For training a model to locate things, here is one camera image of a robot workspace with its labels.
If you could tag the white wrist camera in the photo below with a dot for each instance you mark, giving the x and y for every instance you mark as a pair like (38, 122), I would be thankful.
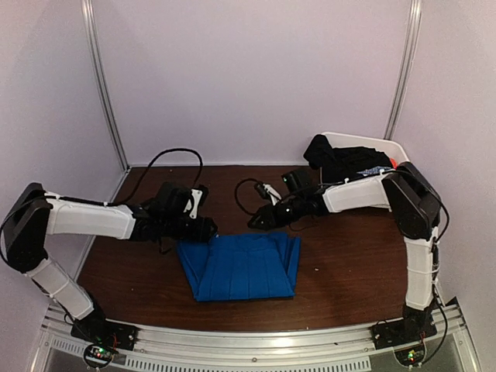
(267, 192)
(196, 199)

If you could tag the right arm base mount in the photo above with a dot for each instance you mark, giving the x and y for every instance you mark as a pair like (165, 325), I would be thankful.
(406, 337)

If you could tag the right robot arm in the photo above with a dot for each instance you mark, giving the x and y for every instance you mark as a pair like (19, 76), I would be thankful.
(416, 208)

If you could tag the left aluminium frame post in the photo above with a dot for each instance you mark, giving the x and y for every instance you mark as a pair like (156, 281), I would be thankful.
(88, 13)

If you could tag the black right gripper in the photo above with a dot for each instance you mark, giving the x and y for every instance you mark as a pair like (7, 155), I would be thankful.
(267, 211)

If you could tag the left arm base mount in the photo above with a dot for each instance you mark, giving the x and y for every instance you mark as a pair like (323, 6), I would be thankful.
(106, 340)

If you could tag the right aluminium frame post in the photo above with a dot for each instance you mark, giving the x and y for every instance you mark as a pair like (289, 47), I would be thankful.
(407, 61)

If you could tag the front aluminium rail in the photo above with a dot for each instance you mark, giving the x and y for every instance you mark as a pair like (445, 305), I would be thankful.
(349, 348)

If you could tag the orange garment in basket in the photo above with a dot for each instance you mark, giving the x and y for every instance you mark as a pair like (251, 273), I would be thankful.
(393, 162)

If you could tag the white laundry basket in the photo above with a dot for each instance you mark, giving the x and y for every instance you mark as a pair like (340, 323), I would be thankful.
(391, 148)

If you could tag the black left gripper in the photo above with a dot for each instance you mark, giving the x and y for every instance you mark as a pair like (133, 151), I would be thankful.
(202, 233)

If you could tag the aluminium frame post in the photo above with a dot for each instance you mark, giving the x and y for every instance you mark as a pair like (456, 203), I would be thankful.
(88, 13)
(407, 61)

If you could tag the blue checked shirt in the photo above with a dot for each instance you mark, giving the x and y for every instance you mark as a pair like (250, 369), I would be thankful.
(374, 171)

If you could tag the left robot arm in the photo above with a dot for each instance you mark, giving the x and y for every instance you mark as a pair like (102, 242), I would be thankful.
(38, 214)

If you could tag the blue pleated skirt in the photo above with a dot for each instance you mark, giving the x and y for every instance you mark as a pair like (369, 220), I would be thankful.
(242, 267)

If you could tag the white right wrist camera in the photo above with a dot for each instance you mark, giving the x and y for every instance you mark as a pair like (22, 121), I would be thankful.
(267, 192)

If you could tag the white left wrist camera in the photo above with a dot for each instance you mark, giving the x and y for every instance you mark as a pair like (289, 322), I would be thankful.
(196, 199)

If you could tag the black garment in basket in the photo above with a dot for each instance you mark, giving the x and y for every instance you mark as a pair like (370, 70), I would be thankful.
(338, 163)

